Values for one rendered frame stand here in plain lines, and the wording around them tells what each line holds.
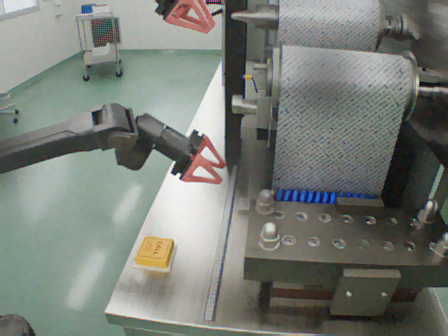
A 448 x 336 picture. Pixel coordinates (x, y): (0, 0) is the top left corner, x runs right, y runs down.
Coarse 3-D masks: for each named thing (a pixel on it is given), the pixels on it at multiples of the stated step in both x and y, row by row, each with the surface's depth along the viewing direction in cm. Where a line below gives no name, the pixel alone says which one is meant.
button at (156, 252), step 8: (144, 240) 74; (152, 240) 74; (160, 240) 74; (168, 240) 74; (144, 248) 71; (152, 248) 71; (160, 248) 72; (168, 248) 72; (136, 256) 69; (144, 256) 69; (152, 256) 69; (160, 256) 70; (168, 256) 70; (136, 264) 70; (144, 264) 70; (152, 264) 69; (160, 264) 69; (168, 264) 70
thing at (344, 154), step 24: (288, 120) 63; (312, 120) 63; (336, 120) 62; (360, 120) 61; (384, 120) 61; (288, 144) 66; (312, 144) 65; (336, 144) 65; (360, 144) 64; (384, 144) 63; (288, 168) 69; (312, 168) 68; (336, 168) 67; (360, 168) 67; (384, 168) 66; (336, 192) 70; (360, 192) 70
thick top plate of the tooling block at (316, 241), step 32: (256, 224) 62; (288, 224) 62; (320, 224) 62; (352, 224) 62; (384, 224) 62; (416, 224) 62; (256, 256) 56; (288, 256) 56; (320, 256) 55; (352, 256) 55; (384, 256) 55; (416, 256) 54
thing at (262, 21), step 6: (258, 6) 80; (264, 6) 80; (270, 6) 80; (276, 6) 80; (258, 12) 80; (264, 12) 80; (270, 12) 79; (276, 12) 79; (258, 18) 80; (264, 18) 80; (270, 18) 80; (276, 18) 80; (258, 24) 81; (264, 24) 81; (270, 24) 81; (276, 24) 81; (276, 30) 84
